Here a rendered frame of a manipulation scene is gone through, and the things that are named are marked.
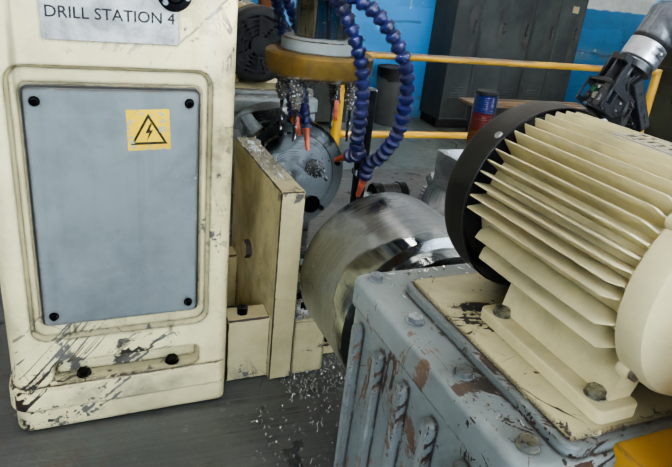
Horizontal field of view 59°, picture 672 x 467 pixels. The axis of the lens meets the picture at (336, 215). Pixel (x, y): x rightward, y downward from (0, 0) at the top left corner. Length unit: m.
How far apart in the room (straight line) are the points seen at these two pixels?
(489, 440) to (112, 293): 0.57
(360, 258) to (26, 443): 0.55
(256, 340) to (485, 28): 5.81
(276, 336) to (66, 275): 0.35
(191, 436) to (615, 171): 0.71
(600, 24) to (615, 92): 6.87
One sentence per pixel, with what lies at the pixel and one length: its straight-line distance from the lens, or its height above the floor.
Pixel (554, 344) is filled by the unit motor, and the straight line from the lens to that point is 0.53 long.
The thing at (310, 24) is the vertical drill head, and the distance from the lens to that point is 0.97.
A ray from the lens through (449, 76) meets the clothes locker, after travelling 6.49.
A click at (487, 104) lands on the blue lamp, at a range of 1.55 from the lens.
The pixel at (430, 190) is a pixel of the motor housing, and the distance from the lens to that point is 1.28.
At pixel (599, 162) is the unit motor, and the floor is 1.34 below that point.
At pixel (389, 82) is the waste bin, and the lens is 6.27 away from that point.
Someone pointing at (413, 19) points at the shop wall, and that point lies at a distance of 6.71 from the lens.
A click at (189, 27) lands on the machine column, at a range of 0.77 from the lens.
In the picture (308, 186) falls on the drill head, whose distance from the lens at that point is 1.31.
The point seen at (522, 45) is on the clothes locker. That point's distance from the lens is 6.90.
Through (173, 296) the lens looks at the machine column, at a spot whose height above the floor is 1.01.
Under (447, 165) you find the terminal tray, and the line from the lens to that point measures 1.20.
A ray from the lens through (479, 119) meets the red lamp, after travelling 1.56.
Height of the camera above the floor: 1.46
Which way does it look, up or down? 22 degrees down
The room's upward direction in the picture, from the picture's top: 6 degrees clockwise
